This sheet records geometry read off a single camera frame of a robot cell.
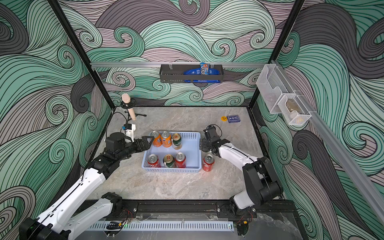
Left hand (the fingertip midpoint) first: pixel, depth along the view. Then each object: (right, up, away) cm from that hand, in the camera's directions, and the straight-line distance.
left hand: (148, 137), depth 76 cm
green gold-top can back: (+14, -2, +14) cm, 20 cm away
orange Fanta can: (+8, -4, +14) cm, 16 cm away
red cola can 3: (+32, -14, +4) cm, 35 cm away
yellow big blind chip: (+49, +10, +38) cm, 63 cm away
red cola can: (+2, -14, +4) cm, 14 cm away
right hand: (+34, -6, +15) cm, 38 cm away
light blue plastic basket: (+23, -9, +21) cm, 32 cm away
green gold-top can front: (+10, -14, +4) cm, 17 cm away
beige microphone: (-16, +22, +12) cm, 30 cm away
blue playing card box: (+55, +10, +34) cm, 66 cm away
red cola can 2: (+17, -13, +4) cm, 22 cm away
